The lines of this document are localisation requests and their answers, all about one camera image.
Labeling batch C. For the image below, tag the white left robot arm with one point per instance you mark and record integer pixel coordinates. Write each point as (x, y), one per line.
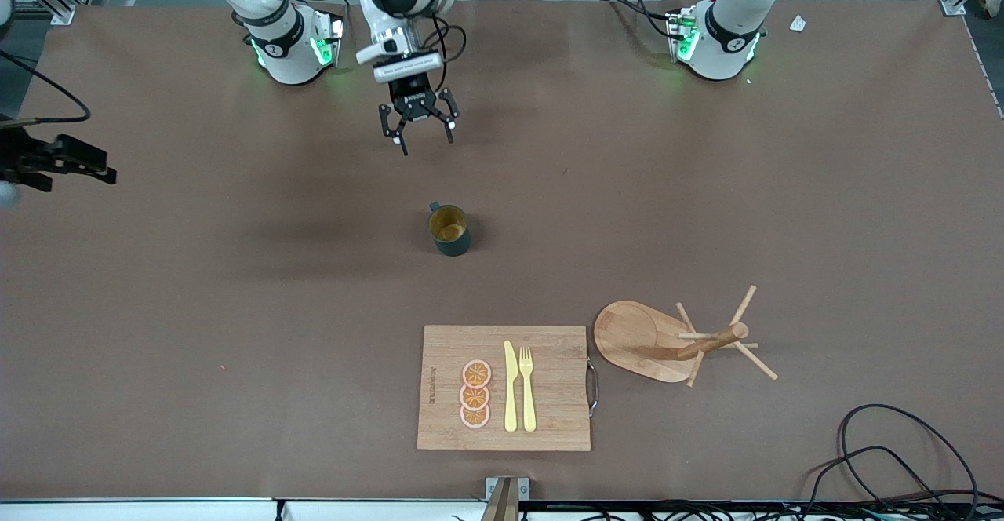
(725, 34)

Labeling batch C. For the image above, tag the metal mounting bracket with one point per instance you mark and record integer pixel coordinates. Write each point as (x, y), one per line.
(492, 490)

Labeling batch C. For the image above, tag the dark green cup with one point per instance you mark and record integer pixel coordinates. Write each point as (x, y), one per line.
(453, 246)

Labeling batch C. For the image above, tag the white table edge rail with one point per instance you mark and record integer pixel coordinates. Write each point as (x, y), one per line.
(157, 511)

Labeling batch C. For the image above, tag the yellow plastic fork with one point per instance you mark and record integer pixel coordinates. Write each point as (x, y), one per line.
(528, 403)

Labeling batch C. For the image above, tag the wooden cup rack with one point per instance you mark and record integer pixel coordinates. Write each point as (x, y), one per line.
(627, 340)

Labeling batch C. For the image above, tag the bamboo cutting board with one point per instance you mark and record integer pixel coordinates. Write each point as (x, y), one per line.
(549, 380)

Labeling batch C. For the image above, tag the small white paper scrap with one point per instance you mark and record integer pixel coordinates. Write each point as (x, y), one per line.
(798, 23)

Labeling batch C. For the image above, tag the orange slice toy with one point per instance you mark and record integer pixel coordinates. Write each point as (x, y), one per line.
(474, 417)
(474, 398)
(476, 373)

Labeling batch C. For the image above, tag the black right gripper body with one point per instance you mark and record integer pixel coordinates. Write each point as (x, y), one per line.
(17, 152)

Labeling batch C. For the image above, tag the yellow plastic knife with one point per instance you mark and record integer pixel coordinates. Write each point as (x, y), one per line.
(511, 395)

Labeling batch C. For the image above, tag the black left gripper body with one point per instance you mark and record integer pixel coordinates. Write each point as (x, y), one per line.
(411, 92)

